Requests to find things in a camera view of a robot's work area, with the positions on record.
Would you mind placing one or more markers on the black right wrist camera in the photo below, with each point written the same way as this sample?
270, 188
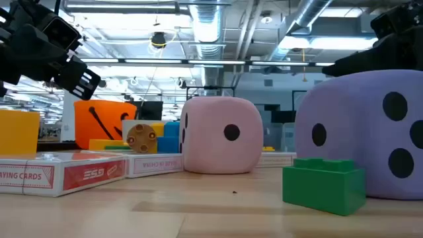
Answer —
396, 20

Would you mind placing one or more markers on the pink foam dice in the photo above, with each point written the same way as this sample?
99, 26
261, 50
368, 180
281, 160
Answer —
211, 148

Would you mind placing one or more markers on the brown round wooden piece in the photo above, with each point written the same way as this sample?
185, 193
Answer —
142, 139

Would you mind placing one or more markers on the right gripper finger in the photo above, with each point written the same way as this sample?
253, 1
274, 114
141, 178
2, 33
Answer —
363, 61

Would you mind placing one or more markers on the small dark green brick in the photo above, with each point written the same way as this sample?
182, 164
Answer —
324, 188

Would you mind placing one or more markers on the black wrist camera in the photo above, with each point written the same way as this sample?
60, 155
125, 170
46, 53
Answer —
61, 33
396, 20

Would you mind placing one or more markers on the black hanging dome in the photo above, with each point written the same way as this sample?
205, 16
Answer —
158, 40

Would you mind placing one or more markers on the card box with heart print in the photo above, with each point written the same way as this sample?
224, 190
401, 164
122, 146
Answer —
82, 173

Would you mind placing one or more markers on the black aluminium frame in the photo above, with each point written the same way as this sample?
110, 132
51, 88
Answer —
56, 146

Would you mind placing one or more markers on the large yellow toy block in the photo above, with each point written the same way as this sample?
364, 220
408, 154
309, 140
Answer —
18, 132

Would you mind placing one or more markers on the dark green studded brick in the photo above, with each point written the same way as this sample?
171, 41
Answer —
117, 148

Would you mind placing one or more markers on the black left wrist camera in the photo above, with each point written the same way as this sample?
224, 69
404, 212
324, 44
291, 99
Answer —
61, 33

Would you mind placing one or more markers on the orange plastic bucket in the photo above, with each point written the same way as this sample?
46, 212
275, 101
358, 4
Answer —
82, 125

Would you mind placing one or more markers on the silver ventilation duct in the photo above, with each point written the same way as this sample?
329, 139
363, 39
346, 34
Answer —
206, 26
307, 13

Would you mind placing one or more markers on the black background monitor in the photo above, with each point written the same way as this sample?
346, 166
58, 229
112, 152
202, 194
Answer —
150, 110

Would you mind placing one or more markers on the white plastic bin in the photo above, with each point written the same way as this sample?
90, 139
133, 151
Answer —
132, 127

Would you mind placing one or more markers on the purple foam dice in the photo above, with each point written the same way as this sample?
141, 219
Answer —
357, 132

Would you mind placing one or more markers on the red white playing card box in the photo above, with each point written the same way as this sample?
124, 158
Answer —
155, 165
277, 160

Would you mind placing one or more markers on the long ceiling light bar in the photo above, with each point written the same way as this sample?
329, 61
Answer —
152, 61

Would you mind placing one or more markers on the clear plastic bin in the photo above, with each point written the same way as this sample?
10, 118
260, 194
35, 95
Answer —
288, 137

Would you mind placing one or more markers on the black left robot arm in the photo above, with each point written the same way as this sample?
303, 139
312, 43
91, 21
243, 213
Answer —
16, 10

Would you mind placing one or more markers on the long blue studded block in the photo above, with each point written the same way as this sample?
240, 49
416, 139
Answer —
168, 145

